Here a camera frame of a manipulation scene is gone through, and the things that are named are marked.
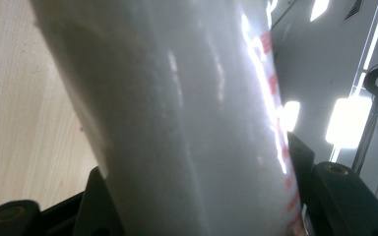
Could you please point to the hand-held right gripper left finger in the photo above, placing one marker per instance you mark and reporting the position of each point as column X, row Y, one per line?
column 95, row 209

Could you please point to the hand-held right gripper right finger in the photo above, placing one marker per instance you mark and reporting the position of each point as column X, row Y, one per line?
column 303, row 164

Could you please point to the white plastic bag red label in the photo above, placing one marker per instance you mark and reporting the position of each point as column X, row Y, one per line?
column 177, row 114

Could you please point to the rectangular ceiling light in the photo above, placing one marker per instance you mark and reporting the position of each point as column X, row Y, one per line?
column 291, row 115
column 347, row 123
column 319, row 9

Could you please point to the black stand pole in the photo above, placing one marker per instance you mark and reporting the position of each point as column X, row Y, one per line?
column 377, row 108

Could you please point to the ceiling light strip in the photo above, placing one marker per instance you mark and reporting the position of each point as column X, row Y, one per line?
column 376, row 34

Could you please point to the ceiling air vent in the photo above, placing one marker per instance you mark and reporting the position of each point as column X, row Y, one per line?
column 353, row 9

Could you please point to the black round mount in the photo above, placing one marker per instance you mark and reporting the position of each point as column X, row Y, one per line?
column 370, row 80

